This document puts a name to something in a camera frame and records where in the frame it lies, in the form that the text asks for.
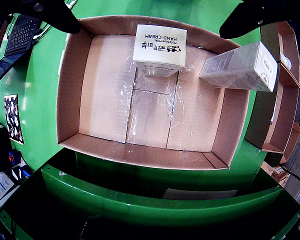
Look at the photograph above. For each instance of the green metal shelf unit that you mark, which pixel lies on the green metal shelf unit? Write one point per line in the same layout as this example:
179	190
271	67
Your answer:
140	200

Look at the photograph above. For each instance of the black round device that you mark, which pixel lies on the black round device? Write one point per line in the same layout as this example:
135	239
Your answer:
0	150

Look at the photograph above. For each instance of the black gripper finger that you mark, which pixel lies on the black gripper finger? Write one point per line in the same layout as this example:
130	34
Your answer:
247	17
60	17

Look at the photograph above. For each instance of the black floral patterned card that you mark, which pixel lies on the black floral patterned card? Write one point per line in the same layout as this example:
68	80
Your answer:
13	118

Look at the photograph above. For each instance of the plain white tall carton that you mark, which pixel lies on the plain white tall carton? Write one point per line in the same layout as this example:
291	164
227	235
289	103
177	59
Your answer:
237	67

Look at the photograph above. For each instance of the clear bottle with teal cap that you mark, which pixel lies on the clear bottle with teal cap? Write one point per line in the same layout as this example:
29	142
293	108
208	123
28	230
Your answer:
287	62

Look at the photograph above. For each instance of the large shallow cardboard tray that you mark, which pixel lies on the large shallow cardboard tray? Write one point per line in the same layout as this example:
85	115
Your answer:
102	100

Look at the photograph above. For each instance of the black keyboard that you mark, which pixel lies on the black keyboard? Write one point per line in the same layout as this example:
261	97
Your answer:
20	37

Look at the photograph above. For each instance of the cow print hand cream box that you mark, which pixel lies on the cow print hand cream box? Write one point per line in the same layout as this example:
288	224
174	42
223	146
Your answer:
160	45

